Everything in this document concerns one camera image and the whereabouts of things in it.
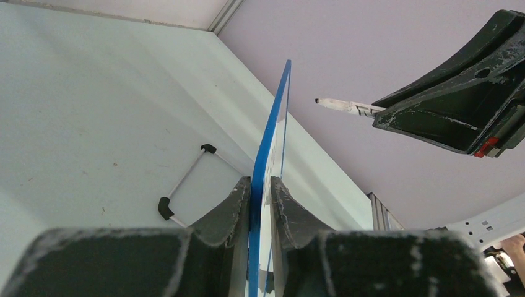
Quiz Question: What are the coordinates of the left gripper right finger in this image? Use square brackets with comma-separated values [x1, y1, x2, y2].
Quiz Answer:
[271, 177, 501, 296]

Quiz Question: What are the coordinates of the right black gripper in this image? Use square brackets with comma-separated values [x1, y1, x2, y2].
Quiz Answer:
[373, 9, 524, 158]

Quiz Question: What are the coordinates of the blue framed whiteboard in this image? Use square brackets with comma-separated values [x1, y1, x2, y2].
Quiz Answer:
[247, 60, 292, 296]

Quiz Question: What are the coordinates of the aluminium frame rail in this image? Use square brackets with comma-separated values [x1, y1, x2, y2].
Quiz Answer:
[367, 192, 405, 231]

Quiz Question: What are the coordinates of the white wire whiteboard stand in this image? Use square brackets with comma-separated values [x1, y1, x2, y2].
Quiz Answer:
[157, 143, 250, 228]

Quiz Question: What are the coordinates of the black whiteboard marker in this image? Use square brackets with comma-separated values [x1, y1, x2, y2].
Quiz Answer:
[315, 98, 385, 118]

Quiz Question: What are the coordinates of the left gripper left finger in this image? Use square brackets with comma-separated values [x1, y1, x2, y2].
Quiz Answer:
[3, 176, 251, 296]

